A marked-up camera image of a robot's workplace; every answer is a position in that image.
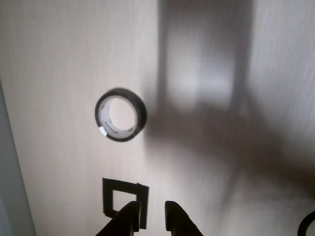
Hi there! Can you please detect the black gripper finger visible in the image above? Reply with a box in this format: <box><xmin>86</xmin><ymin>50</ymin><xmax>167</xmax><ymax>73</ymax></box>
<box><xmin>164</xmin><ymin>200</ymin><xmax>204</xmax><ymax>236</ymax></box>
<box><xmin>96</xmin><ymin>201</ymin><xmax>142</xmax><ymax>236</ymax></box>

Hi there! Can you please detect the black tape roll white core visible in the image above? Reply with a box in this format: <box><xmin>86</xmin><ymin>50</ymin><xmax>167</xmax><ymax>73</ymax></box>
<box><xmin>94</xmin><ymin>87</ymin><xmax>148</xmax><ymax>143</ymax></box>

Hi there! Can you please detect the black tape square outline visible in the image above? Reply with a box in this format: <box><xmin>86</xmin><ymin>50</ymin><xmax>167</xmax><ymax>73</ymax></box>
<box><xmin>102</xmin><ymin>177</ymin><xmax>150</xmax><ymax>230</ymax></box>

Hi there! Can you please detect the black ring object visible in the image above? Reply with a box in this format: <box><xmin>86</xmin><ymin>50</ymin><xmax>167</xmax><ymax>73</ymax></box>
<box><xmin>297</xmin><ymin>210</ymin><xmax>315</xmax><ymax>236</ymax></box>

